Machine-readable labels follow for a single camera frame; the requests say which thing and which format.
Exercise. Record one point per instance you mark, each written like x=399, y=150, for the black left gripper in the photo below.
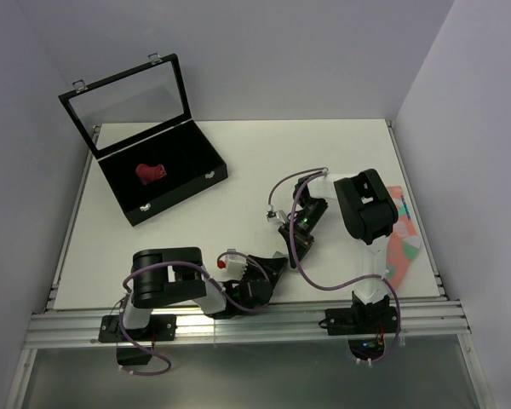
x=270, y=268

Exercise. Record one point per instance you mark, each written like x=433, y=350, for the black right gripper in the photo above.
x=301, y=242

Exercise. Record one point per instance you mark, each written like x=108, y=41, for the maroon sock with orange cuff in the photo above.
x=149, y=174

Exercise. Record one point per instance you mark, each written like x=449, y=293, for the black display case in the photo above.
x=142, y=116

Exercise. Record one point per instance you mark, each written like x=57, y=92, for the grey-green ankle sock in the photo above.
x=279, y=255

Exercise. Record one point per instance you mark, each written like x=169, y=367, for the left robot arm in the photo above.
x=162, y=277

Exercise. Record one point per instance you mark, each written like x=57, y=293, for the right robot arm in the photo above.
x=368, y=214

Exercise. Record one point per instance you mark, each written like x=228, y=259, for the pink patterned sock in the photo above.
x=404, y=242

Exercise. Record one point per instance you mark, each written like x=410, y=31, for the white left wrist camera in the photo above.
x=232, y=263

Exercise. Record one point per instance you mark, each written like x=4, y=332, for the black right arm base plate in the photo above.
x=347, y=321

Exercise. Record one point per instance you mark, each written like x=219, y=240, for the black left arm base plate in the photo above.
x=161, y=328

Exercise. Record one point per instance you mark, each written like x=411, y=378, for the aluminium frame rail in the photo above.
x=281, y=322

